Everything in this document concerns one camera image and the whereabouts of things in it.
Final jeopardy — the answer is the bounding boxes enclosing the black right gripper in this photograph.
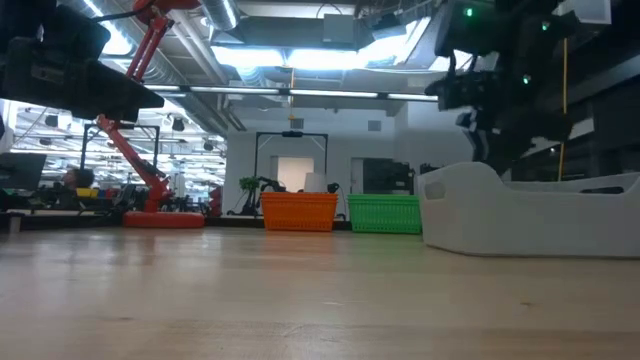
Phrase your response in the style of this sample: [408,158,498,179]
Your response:
[423,68,531,177]

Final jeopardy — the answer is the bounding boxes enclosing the green potted plant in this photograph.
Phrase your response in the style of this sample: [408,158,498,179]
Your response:
[237,175,262,217]

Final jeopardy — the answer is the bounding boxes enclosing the silver ventilation duct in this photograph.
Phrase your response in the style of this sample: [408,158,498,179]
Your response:
[199,0,242,32]

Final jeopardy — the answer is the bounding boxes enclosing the black cabinet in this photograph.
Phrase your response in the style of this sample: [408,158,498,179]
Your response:
[362,157,417,196]

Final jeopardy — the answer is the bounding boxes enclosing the black rectangular frame stand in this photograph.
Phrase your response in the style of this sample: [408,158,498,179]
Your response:
[254,130,330,194]

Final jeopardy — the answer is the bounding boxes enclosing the white ceiling unit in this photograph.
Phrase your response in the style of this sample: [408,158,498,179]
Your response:
[557,0,613,26]

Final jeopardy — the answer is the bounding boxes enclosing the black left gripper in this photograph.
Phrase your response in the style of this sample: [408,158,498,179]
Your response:
[1,35,166,124]

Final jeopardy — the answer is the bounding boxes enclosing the person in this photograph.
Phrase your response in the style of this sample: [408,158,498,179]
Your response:
[52,167,97,210]

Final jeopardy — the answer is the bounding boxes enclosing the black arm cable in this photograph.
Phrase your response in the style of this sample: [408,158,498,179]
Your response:
[92,2,149,24]

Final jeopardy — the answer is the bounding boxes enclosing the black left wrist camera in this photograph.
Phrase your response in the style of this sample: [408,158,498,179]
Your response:
[30,4,113,62]

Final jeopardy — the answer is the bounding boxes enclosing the white plastic bin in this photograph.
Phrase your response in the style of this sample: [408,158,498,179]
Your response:
[416,161,640,259]

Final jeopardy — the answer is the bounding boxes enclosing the dark computer monitor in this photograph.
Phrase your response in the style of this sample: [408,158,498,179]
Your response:
[0,152,48,192]

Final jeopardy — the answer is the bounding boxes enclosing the red jointed arm stand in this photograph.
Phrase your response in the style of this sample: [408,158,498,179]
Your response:
[96,0,207,230]

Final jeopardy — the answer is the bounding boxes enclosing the white cylinder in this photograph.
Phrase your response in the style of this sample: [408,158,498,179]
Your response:
[303,172,328,194]

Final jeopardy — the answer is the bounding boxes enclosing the grey ceiling box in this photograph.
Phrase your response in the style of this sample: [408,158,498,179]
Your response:
[322,13,359,46]

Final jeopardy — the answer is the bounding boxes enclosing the long ceiling light bar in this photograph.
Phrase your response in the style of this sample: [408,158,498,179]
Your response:
[144,84,440,103]

